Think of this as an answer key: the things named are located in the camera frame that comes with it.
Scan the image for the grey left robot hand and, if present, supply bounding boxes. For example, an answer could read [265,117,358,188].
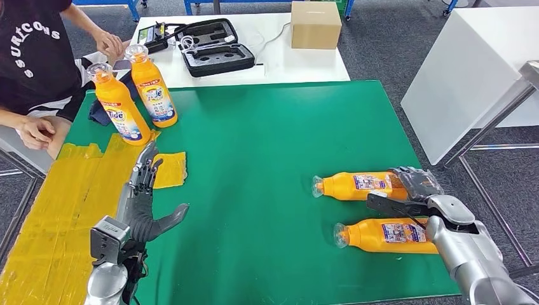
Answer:
[115,140,190,244]

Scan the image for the person's left hand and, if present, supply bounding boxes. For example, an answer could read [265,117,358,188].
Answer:
[95,29,125,60]

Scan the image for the person's right hand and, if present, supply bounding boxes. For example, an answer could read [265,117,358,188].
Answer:
[17,115,58,151]

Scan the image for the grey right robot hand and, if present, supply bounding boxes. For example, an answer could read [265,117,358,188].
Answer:
[389,166,446,203]

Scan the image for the orange detergent bottle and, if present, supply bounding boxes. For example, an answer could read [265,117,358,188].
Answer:
[311,170,409,202]
[333,217,441,255]
[86,62,151,147]
[124,44,179,129]

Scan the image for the grey seat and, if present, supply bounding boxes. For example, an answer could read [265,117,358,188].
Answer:
[0,126,53,175]

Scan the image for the black device with green screen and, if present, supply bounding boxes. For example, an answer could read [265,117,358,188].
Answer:
[137,22,170,55]

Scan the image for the person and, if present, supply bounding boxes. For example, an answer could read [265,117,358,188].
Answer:
[0,0,127,161]

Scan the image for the yellow tape patch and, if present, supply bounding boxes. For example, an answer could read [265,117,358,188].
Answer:
[0,129,188,305]

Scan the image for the black foam-lined case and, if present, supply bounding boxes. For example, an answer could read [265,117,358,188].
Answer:
[174,18,256,78]

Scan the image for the white cabinet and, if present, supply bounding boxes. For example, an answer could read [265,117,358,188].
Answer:
[400,6,539,166]

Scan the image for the green table mat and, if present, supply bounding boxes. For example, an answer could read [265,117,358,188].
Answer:
[65,79,461,305]

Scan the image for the white table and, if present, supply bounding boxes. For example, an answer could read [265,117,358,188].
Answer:
[126,12,351,89]

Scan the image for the cardboard box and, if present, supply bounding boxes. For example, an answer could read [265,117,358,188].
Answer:
[290,1,343,50]

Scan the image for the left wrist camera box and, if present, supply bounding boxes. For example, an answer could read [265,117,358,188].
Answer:
[89,215,132,266]

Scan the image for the grey metal frame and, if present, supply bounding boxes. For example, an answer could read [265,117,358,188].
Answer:
[0,147,46,262]

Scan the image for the white charger cable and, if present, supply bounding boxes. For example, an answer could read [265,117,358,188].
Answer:
[181,34,239,54]

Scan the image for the steel stand frame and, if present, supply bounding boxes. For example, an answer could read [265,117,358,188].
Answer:
[444,60,539,279]

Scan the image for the white cable on table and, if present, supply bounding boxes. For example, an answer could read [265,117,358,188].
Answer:
[254,21,292,64]

